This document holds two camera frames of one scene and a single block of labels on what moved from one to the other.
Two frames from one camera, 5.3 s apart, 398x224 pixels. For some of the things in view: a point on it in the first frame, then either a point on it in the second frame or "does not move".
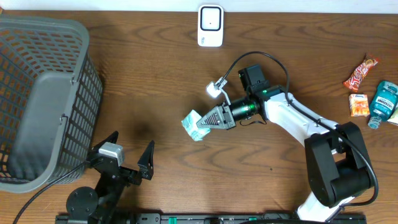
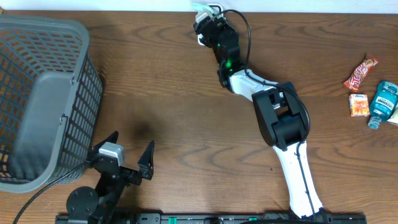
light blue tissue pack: [190, 125] -> [202, 7]
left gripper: [145, 168] does not move
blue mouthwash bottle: [383, 104] does not move
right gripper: [229, 121] -> [222, 23]
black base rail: [202, 218] does not move
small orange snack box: [359, 105] does not move
